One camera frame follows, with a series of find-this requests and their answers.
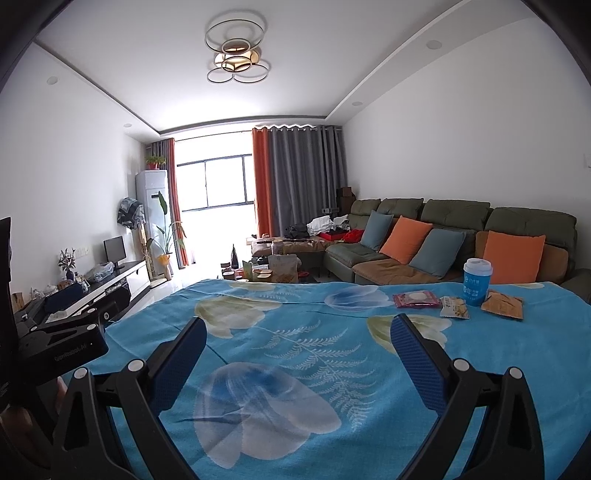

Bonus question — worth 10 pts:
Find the blue cup with white lid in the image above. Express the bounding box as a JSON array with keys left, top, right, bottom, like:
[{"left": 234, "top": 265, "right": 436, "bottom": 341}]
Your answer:
[{"left": 462, "top": 258, "right": 492, "bottom": 306}]

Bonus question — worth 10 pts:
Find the wide orange and grey curtain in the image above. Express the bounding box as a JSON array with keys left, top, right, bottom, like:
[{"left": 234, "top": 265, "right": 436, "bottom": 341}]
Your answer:
[{"left": 252, "top": 124, "right": 348, "bottom": 238}]

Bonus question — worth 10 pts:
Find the pile of clothes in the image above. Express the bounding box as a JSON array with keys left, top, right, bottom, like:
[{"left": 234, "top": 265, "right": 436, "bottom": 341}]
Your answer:
[{"left": 286, "top": 213, "right": 365, "bottom": 243}]

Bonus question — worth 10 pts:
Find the cluster of jars and boxes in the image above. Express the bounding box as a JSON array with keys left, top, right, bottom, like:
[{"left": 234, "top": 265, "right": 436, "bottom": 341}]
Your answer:
[{"left": 222, "top": 244, "right": 303, "bottom": 282}]

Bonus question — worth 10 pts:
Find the coffee table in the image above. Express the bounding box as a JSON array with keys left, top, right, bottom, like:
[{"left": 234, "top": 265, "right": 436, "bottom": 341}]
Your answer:
[{"left": 219, "top": 270, "right": 319, "bottom": 283}]

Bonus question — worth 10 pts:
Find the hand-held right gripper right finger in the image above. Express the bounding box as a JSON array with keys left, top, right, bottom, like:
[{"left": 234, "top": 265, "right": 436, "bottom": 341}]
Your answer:
[{"left": 390, "top": 314, "right": 546, "bottom": 480}]

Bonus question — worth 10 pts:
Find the window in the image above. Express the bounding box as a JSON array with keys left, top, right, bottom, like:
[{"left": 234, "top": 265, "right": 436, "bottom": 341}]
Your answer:
[{"left": 177, "top": 156, "right": 254, "bottom": 210}]

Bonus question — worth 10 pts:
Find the white and black TV cabinet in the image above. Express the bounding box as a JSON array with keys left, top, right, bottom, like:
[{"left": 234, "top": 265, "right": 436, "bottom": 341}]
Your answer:
[{"left": 9, "top": 260, "right": 151, "bottom": 324}]

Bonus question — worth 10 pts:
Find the blue floral blanket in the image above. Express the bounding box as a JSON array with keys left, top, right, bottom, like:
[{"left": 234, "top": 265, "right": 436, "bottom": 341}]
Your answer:
[{"left": 85, "top": 279, "right": 591, "bottom": 480}]

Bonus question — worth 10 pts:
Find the orange pillow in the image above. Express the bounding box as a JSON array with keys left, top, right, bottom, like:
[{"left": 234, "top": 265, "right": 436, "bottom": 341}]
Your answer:
[
  {"left": 482, "top": 231, "right": 546, "bottom": 284},
  {"left": 379, "top": 216, "right": 433, "bottom": 265}
]

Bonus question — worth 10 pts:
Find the clear plastic bag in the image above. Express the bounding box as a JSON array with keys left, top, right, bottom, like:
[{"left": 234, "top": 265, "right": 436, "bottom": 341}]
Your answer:
[{"left": 85, "top": 262, "right": 114, "bottom": 283}]

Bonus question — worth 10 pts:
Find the covered standing fan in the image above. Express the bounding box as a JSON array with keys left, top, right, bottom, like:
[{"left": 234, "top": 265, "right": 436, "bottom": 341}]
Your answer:
[{"left": 117, "top": 197, "right": 146, "bottom": 229}]

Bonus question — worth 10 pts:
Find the green and brown sofa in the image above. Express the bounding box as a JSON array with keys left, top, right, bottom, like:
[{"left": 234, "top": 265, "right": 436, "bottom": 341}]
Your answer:
[{"left": 252, "top": 198, "right": 591, "bottom": 289}]

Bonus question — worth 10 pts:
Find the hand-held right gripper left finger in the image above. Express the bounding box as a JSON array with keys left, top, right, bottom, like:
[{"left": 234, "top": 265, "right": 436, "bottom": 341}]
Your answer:
[{"left": 50, "top": 316, "right": 208, "bottom": 480}]

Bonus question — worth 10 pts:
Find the narrow orange and grey curtain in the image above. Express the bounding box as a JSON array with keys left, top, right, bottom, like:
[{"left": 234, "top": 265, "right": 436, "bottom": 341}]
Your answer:
[{"left": 145, "top": 137, "right": 188, "bottom": 268}]

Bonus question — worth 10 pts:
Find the person's left hand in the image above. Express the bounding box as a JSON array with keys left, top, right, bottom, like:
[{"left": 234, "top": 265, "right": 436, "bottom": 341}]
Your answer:
[{"left": 0, "top": 408, "right": 37, "bottom": 462}]

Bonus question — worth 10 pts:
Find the beige snack packet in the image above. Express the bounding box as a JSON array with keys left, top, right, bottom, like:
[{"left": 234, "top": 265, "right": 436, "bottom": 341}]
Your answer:
[{"left": 440, "top": 296, "right": 471, "bottom": 319}]

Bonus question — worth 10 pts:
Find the blue pillow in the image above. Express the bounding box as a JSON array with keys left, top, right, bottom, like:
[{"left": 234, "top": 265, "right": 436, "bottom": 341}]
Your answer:
[
  {"left": 360, "top": 210, "right": 394, "bottom": 251},
  {"left": 409, "top": 228, "right": 467, "bottom": 278}
]

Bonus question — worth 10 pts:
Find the white standing air conditioner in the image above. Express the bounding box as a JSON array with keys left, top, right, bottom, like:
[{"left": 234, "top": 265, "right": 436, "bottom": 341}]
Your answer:
[{"left": 135, "top": 170, "right": 171, "bottom": 278}]

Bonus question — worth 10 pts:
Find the orange packet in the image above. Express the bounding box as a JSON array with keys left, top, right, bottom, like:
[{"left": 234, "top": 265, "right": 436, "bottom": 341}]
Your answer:
[{"left": 480, "top": 289, "right": 525, "bottom": 321}]

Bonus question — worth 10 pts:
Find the plant in blue vase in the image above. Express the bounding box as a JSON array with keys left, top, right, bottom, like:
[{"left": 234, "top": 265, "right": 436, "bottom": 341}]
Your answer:
[{"left": 58, "top": 248, "right": 77, "bottom": 281}]

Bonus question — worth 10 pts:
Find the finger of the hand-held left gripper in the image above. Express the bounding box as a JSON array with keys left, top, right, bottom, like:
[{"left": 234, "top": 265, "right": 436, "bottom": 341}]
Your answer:
[
  {"left": 28, "top": 288, "right": 131, "bottom": 334},
  {"left": 14, "top": 281, "right": 86, "bottom": 325}
]

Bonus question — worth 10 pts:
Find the black monitor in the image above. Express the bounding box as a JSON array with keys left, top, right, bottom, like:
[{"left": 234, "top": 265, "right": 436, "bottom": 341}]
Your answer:
[{"left": 103, "top": 236, "right": 126, "bottom": 270}]

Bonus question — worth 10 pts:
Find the ring ceiling lamp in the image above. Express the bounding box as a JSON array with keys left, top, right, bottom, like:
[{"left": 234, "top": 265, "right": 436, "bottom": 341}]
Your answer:
[{"left": 204, "top": 13, "right": 270, "bottom": 86}]

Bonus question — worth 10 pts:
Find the red packet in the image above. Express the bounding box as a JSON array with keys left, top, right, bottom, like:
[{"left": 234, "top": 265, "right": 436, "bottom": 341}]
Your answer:
[{"left": 392, "top": 291, "right": 441, "bottom": 309}]

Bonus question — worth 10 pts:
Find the tall leafy potted plant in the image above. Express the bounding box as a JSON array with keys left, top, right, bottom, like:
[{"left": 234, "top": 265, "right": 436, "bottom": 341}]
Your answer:
[{"left": 143, "top": 191, "right": 188, "bottom": 280}]

